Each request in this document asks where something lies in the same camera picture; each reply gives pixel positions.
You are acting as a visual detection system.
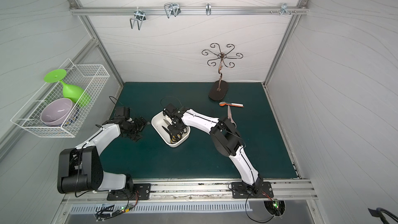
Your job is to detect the white plastic storage box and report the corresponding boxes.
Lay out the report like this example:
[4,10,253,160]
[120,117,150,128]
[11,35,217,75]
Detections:
[151,112,191,148]

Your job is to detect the grey pink handled scissors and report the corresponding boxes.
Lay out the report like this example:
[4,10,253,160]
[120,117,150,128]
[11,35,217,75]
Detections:
[228,105,237,128]

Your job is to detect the black handled scissors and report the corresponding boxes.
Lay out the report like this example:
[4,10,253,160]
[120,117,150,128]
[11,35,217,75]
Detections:
[163,119,188,144]

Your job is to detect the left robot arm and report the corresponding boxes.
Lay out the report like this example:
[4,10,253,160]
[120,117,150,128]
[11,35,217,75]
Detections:
[57,117,148,196]

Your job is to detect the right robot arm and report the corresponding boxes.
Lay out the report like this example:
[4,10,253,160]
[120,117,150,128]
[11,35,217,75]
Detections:
[163,104,263,194]

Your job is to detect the orange white spoon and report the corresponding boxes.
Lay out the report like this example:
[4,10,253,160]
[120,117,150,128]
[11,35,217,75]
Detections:
[219,102,244,107]

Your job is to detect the brown metal hook stand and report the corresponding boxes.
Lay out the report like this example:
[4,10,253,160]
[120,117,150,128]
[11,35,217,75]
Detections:
[202,43,244,101]

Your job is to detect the green plastic goblet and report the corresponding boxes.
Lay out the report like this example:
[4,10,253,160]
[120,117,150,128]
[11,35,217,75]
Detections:
[44,69,91,107]

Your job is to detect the green table mat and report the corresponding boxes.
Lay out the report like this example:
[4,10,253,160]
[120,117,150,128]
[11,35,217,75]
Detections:
[87,82,297,179]

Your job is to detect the purple bowl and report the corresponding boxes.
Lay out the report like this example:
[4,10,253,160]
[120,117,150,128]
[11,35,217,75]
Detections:
[40,98,75,127]

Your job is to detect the metal double hook left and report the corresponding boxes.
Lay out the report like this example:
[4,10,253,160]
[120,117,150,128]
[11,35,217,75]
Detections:
[130,8,146,30]

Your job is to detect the metal double hook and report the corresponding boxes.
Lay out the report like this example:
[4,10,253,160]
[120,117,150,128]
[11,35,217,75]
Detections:
[164,3,181,19]
[130,8,146,30]

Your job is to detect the metal double hook middle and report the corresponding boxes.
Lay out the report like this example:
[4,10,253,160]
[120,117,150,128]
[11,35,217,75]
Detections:
[164,3,181,19]

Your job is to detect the small metal hook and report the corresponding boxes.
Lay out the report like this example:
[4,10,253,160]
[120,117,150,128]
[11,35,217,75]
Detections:
[205,3,211,16]

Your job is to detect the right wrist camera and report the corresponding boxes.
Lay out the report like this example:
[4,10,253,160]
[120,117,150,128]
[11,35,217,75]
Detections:
[163,103,178,119]

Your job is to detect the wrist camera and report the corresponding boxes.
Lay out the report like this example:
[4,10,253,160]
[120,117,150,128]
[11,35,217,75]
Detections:
[114,106,130,121]
[163,103,178,119]

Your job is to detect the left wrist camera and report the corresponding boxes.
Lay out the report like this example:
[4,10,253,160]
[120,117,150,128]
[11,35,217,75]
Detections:
[114,106,130,121]

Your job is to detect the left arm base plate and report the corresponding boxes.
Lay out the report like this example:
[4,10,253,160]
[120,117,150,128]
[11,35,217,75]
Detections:
[106,184,151,201]

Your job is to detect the white wire basket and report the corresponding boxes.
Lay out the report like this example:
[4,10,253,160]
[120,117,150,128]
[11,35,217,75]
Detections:
[11,59,110,138]

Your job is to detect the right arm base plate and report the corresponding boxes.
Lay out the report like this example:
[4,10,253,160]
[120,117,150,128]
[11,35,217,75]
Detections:
[228,181,274,199]

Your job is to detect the white vented cable duct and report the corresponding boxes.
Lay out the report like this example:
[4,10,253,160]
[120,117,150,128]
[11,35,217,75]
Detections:
[69,201,252,215]

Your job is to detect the aluminium top rail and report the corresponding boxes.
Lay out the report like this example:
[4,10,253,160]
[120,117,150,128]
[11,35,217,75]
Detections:
[70,5,309,16]

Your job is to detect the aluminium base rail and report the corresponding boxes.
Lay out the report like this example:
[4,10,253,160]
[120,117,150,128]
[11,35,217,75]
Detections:
[61,178,318,205]

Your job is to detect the metal bracket hook right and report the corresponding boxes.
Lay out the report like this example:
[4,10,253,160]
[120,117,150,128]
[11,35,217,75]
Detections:
[269,3,297,16]

